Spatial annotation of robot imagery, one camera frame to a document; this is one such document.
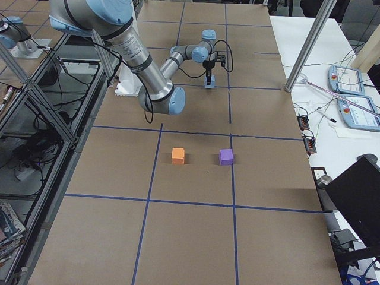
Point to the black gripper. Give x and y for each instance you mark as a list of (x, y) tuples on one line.
[(208, 66)]

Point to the light blue foam block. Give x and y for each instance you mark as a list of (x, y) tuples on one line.
[(209, 81)]

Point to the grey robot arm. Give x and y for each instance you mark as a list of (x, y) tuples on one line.
[(113, 22)]

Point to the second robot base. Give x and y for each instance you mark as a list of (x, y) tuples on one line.
[(18, 40)]

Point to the orange foam block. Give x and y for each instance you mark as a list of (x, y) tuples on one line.
[(178, 156)]

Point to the purple foam block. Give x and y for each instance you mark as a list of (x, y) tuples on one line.
[(226, 157)]

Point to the black marker pen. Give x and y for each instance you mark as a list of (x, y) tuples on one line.
[(326, 115)]

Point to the upper teach pendant tablet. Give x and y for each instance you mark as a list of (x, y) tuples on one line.
[(345, 80)]

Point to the teach pendant tablet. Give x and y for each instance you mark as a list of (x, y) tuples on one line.
[(345, 80), (359, 112)]

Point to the lower teach pendant tablet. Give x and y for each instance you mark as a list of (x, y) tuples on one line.
[(359, 112)]

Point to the silver metal cylinder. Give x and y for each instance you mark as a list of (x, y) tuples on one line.
[(323, 181)]

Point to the black monitor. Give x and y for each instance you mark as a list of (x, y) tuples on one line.
[(355, 193)]

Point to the stack of magazines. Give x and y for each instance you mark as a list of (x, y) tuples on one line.
[(12, 231)]

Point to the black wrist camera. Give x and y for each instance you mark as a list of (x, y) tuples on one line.
[(221, 58)]

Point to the aluminium frame post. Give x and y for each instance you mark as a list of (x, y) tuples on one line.
[(318, 24)]

